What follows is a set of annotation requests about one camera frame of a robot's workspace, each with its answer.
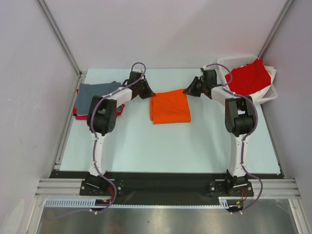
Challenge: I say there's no magenta folded t-shirt in stack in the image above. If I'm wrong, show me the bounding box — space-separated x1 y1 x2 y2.
75 115 88 121

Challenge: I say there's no right aluminium corner post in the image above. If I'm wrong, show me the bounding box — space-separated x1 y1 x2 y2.
257 0 296 58

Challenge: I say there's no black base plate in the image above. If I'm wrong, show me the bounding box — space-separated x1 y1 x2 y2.
48 170 254 205

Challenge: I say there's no left aluminium corner post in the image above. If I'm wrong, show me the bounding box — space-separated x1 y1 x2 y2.
35 0 82 77

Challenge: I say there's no aluminium frame rail front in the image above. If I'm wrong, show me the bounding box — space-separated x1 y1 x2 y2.
35 178 301 199

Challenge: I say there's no red t-shirt in basket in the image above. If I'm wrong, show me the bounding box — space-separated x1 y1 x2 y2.
229 58 271 96

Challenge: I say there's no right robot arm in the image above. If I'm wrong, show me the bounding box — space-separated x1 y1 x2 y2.
183 68 258 195

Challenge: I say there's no white cable duct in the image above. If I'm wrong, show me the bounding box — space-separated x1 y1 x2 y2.
45 196 244 209

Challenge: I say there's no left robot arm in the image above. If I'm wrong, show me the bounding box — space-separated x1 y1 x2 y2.
85 70 156 195

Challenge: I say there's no grey folded t-shirt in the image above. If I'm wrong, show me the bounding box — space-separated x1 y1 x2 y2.
73 81 121 116

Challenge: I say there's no aluminium corner post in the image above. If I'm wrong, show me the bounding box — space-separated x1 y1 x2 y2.
257 0 296 58
35 0 82 77

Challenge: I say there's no white plastic basket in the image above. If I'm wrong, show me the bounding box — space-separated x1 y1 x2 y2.
217 55 278 104

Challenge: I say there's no white cloth in basket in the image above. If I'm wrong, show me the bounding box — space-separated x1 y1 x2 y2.
239 64 271 96

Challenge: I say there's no orange t-shirt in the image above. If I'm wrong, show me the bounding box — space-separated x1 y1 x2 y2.
150 89 191 124

